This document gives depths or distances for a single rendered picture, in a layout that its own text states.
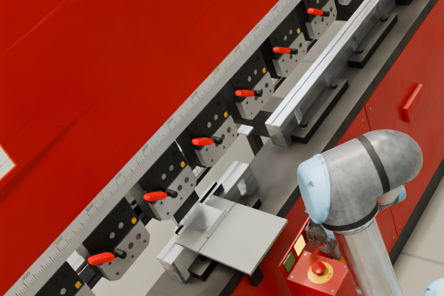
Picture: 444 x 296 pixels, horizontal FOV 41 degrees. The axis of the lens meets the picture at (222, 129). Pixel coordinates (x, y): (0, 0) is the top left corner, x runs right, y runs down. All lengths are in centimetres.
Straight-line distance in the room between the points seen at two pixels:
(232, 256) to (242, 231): 8
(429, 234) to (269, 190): 107
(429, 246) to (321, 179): 167
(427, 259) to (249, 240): 124
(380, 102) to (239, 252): 90
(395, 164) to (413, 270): 157
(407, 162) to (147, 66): 65
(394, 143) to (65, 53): 68
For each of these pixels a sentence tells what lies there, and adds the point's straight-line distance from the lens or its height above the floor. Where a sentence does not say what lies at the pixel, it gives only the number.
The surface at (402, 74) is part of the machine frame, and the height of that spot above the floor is 74.
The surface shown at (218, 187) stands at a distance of 175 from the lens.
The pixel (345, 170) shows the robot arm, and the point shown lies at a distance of 109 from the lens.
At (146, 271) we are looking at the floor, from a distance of 307.
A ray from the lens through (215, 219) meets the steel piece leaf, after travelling 167.
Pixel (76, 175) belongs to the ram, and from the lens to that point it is 136.
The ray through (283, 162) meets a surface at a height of 88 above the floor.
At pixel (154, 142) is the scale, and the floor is 131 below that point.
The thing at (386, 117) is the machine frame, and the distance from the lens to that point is 229.
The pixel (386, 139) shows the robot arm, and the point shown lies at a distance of 112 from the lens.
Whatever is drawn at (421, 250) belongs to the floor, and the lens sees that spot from 271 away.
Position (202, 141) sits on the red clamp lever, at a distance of 156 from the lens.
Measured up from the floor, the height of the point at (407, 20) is 88.
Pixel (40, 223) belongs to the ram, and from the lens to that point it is 134.
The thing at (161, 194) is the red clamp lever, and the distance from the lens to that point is 149.
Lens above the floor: 216
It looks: 37 degrees down
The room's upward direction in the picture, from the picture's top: 25 degrees counter-clockwise
